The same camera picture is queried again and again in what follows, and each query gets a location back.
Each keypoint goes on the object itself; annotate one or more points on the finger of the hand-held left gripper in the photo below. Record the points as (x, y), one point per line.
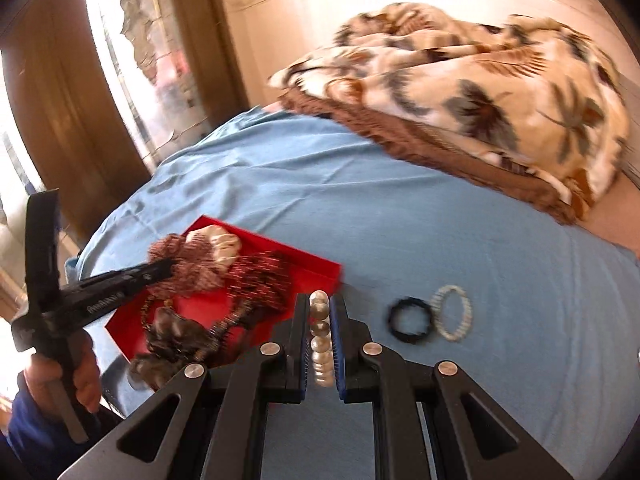
(120, 287)

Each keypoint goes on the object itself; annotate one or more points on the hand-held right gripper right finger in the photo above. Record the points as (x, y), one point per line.
(340, 355)

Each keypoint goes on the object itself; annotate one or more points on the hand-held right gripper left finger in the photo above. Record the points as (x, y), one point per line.
(303, 355)

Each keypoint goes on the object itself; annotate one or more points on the grey fluffy scrunchie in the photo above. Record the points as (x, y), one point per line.
(170, 345)

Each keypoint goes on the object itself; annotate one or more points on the pink beaded scrunchie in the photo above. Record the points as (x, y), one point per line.
(197, 270)

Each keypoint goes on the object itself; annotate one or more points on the red tray box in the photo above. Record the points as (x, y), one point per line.
(310, 270)

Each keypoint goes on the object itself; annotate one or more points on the red beaded scrunchie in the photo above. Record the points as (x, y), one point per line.
(260, 280)

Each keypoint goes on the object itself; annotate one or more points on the white printed scrunchie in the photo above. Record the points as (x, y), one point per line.
(222, 247)

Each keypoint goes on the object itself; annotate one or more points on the person's left forearm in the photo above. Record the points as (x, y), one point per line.
(35, 425)

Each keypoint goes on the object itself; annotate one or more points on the person's left hand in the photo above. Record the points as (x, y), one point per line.
(87, 375)

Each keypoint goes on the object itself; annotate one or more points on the blue bedsheet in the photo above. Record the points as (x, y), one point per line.
(450, 220)

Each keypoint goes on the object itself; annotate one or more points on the wooden door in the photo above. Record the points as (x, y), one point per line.
(65, 85)

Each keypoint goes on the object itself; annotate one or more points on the floral fleece blanket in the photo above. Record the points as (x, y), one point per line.
(475, 95)

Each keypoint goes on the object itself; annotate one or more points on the pink mattress cover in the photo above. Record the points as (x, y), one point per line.
(617, 210)

